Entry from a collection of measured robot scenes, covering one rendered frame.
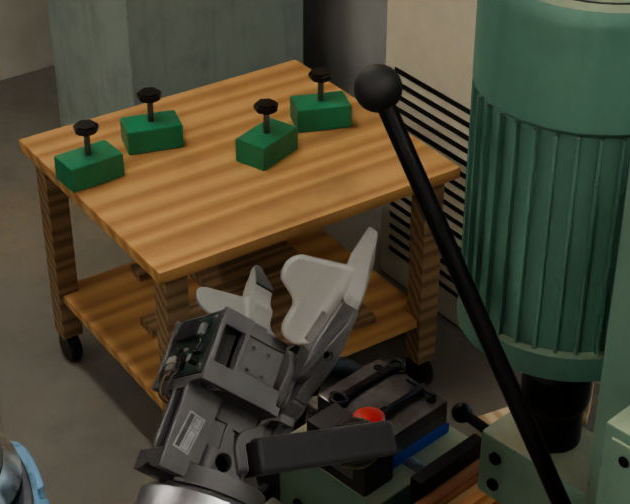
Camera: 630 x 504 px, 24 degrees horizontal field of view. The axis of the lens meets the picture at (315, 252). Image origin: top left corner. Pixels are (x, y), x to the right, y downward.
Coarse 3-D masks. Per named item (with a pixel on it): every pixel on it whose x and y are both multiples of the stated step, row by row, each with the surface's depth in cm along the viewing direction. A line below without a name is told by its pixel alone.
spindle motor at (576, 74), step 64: (512, 0) 99; (576, 0) 98; (512, 64) 101; (576, 64) 98; (512, 128) 104; (576, 128) 101; (512, 192) 106; (576, 192) 104; (512, 256) 109; (576, 256) 107; (512, 320) 112; (576, 320) 110
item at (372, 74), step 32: (384, 96) 103; (416, 160) 104; (416, 192) 105; (448, 224) 105; (448, 256) 105; (480, 320) 105; (512, 384) 106; (512, 416) 106; (544, 448) 106; (544, 480) 106
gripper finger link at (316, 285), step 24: (360, 240) 98; (288, 264) 95; (312, 264) 96; (336, 264) 96; (360, 264) 97; (288, 288) 96; (312, 288) 96; (336, 288) 97; (360, 288) 97; (288, 312) 97; (312, 312) 97; (288, 336) 97; (312, 336) 97
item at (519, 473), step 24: (504, 432) 127; (480, 456) 129; (504, 456) 127; (528, 456) 125; (552, 456) 125; (576, 456) 125; (480, 480) 131; (504, 480) 128; (528, 480) 126; (576, 480) 122
